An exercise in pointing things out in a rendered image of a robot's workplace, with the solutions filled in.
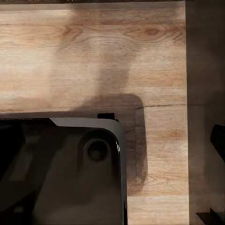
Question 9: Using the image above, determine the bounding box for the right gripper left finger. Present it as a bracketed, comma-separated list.
[0, 125, 24, 181]

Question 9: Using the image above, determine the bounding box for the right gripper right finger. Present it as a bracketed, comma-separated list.
[210, 124, 225, 161]

